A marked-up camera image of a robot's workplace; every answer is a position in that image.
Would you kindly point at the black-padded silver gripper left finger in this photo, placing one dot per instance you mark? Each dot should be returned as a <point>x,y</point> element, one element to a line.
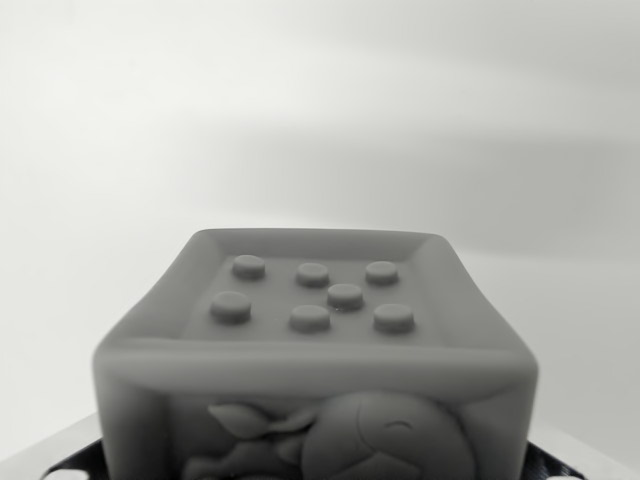
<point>65,457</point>

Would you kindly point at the black-padded silver gripper right finger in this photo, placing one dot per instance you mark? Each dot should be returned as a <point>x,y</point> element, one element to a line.
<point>555,460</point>

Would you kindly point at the grey rubber embossed cube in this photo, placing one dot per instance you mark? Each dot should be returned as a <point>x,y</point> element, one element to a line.
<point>320,360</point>

